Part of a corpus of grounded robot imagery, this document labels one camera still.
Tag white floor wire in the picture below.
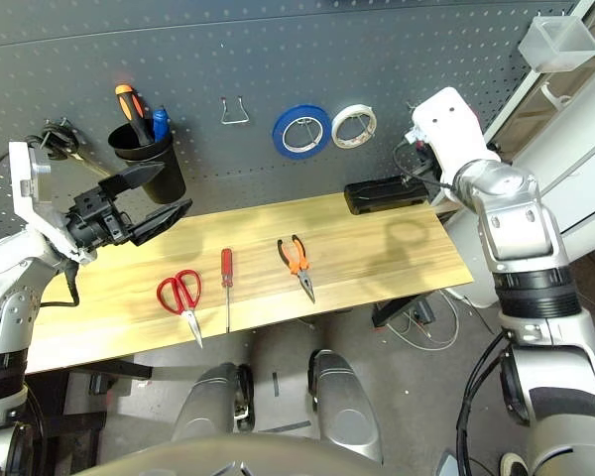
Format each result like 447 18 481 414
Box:
390 289 461 352

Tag white pegboard side post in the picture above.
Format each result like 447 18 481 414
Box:
481 0 595 145

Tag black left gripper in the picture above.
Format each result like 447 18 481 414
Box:
66 162 194 248

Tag red handled screwdriver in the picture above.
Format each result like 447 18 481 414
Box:
220 247 234 334

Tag black table support bar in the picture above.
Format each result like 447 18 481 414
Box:
371 295 437 328
68 357 154 398

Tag grey foot pedal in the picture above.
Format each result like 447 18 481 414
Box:
434 448 463 476

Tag white plastic hook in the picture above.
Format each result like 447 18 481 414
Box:
539 81 576 111

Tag orange black screwdriver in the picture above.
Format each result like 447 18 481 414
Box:
114 83 155 146

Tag clear plastic bin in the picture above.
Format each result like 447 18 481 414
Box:
518 14 595 74

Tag silver right robot leg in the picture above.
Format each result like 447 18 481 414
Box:
309 349 383 465

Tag silver left robot leg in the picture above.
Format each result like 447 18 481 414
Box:
171 361 254 447

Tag white black sneaker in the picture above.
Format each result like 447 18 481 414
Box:
498 449 533 476

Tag red handled scissors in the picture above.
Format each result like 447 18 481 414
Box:
156 269 204 349

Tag blue tape roll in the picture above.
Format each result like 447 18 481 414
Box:
272 103 329 160

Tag white tape roll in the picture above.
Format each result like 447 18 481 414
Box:
330 103 379 150

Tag black plastic tool case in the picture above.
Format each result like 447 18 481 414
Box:
344 174 440 215

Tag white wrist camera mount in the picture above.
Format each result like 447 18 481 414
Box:
8 141 98 264
410 86 502 207

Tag orange black needle-nose pliers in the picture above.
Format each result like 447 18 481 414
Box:
276 234 317 304

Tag silver robot torso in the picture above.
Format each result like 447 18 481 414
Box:
73 430 378 476

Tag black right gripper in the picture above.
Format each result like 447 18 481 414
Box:
415 148 443 179

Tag grey metal pegboard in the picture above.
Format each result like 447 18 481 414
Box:
0 0 584 244

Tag black cup holder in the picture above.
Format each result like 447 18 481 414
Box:
107 121 187 205

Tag long grey floor tape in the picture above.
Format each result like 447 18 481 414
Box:
255 419 312 433

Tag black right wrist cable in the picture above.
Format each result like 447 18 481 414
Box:
392 129 457 192

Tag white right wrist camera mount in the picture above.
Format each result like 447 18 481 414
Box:
410 86 502 207

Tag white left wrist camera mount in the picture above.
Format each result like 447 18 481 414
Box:
8 141 98 264

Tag silver robot leg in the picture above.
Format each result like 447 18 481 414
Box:
171 361 254 447
309 349 383 465

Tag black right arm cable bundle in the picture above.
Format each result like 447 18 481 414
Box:
455 330 510 476

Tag small black electronics box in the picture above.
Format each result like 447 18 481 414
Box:
410 298 436 323

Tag metal wire pliers hook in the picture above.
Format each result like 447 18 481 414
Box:
220 96 252 125

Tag blue marker pen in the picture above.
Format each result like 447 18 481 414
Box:
152 106 170 143

